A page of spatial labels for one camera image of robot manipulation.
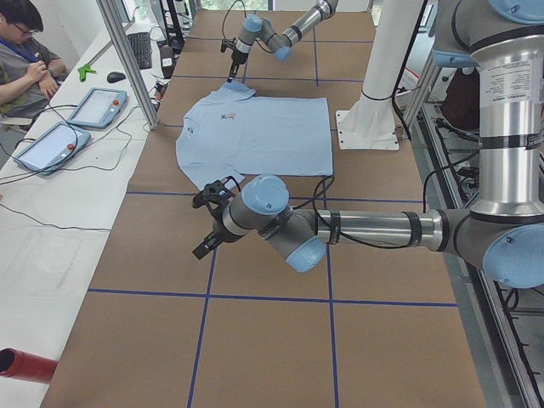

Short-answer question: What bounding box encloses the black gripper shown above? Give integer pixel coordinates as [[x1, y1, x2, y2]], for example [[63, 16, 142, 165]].
[[227, 49, 245, 82], [192, 221, 232, 260]]

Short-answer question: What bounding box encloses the light blue t-shirt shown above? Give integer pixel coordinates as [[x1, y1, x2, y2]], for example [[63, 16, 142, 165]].
[[175, 82, 333, 189]]

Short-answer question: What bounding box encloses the black label box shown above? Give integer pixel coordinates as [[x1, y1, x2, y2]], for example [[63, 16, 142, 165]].
[[159, 45, 175, 79]]

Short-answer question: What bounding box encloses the black keyboard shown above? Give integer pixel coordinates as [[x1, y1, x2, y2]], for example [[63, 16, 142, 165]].
[[127, 31, 152, 70]]

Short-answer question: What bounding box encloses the black computer mouse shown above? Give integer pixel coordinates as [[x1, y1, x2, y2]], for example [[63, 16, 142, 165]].
[[106, 71, 126, 83]]

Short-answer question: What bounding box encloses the far blue teach pendant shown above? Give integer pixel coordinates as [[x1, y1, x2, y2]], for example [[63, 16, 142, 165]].
[[67, 88, 128, 129]]

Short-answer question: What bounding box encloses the blue teach pendant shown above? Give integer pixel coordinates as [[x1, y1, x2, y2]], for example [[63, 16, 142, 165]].
[[13, 122, 91, 176], [67, 88, 128, 129]]

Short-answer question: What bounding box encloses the green plastic tool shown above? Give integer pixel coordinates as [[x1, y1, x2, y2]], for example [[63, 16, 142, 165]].
[[77, 63, 96, 82]]

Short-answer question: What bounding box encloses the near blue teach pendant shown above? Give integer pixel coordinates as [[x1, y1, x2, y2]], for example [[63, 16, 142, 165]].
[[13, 122, 91, 176]]

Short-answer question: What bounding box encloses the seated person in grey shirt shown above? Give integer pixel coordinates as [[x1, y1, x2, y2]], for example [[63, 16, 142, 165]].
[[1, 0, 68, 120]]

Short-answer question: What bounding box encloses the red cylinder bottle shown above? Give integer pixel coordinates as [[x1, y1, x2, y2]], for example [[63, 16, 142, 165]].
[[1, 348, 58, 384]]

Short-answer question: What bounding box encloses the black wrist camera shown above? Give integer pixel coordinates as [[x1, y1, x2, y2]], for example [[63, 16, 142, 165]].
[[220, 38, 235, 53], [192, 178, 235, 208]]

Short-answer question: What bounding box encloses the aluminium frame post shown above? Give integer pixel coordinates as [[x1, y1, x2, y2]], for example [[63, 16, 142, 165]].
[[96, 0, 159, 130]]

